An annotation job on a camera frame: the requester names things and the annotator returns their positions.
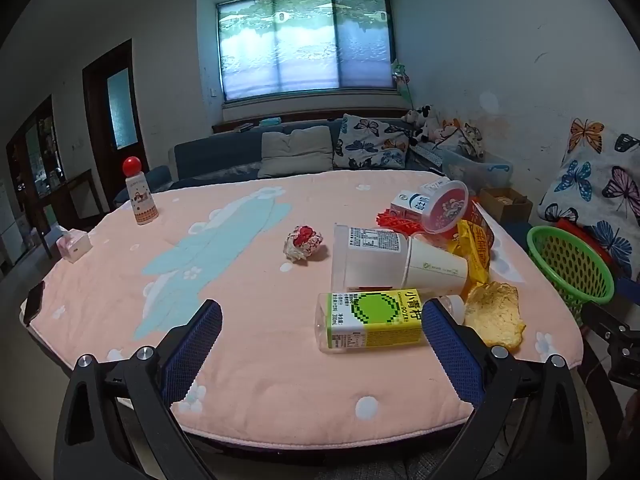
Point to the window with blind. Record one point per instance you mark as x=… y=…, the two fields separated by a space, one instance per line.
x=305 y=45

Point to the dark wooden cabinet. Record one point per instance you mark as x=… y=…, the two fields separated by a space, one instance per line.
x=30 y=150

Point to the red plastic box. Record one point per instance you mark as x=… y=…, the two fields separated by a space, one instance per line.
x=575 y=225

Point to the black white plush toy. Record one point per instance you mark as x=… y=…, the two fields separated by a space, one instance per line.
x=420 y=122

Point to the black phone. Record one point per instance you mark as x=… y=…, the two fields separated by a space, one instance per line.
x=33 y=302

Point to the patterned plush toy pile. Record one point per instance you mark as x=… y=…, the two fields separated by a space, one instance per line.
x=460 y=137

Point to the red-capped printed bottle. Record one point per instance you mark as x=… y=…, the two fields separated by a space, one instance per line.
x=142 y=200

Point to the white paper cup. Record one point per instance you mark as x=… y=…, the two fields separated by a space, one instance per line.
x=435 y=267

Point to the dark wooden door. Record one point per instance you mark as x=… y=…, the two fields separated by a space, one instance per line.
x=107 y=160

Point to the red white wrapper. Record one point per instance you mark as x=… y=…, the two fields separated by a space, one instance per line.
x=302 y=244

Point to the colourful pinwheel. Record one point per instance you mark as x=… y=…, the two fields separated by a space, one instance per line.
x=402 y=77

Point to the green plastic basket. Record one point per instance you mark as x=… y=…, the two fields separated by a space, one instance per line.
x=575 y=280

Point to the small butterfly pillow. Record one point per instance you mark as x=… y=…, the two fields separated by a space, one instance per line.
x=372 y=142

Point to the clear plastic container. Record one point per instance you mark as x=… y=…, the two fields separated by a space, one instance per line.
x=365 y=260

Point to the beige pillow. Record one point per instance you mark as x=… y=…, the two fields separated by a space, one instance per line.
x=297 y=152

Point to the white blue milk carton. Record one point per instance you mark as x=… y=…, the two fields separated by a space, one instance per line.
x=407 y=202

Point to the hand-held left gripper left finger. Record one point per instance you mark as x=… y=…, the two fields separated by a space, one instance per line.
x=192 y=355

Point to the large grey butterfly pillow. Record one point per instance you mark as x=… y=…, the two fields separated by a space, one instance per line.
x=600 y=180

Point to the yellow snack bag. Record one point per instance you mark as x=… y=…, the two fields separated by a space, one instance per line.
x=475 y=245

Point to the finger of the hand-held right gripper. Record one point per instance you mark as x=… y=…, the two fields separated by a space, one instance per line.
x=605 y=320

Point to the teal tissue pack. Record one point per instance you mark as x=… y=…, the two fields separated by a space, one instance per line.
x=270 y=122

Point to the clear plastic storage box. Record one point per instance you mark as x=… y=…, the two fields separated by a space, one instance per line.
x=480 y=170

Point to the dark wooden chair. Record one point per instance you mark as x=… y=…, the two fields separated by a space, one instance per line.
x=75 y=200

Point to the pink tissue box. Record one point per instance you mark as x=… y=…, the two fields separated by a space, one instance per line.
x=74 y=246

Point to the cardboard box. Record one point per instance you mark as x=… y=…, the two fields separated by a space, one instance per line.
x=507 y=207

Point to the green label drink bottle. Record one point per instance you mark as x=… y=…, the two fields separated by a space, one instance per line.
x=375 y=315

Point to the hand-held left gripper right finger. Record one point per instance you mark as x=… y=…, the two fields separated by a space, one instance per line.
x=452 y=355

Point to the orange peel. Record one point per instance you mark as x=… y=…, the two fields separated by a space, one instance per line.
x=492 y=315

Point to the blue sofa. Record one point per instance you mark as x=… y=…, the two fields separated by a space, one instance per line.
x=215 y=160

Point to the clear tub with red lid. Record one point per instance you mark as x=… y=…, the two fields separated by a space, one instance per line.
x=445 y=207

